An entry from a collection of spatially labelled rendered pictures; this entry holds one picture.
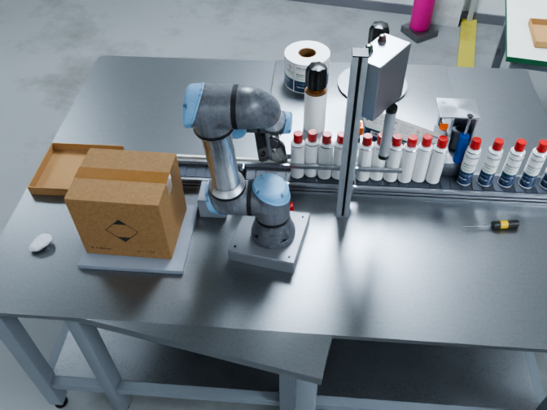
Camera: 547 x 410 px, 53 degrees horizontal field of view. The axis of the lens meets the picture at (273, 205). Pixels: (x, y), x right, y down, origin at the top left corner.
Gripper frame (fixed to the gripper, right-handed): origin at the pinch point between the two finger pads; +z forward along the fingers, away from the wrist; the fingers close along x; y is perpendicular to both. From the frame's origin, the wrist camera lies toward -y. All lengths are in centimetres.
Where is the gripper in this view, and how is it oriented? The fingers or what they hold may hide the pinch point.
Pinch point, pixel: (283, 163)
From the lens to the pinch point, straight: 206.2
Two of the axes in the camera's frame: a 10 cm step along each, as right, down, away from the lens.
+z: 5.1, 6.1, 6.0
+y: 0.8, -7.3, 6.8
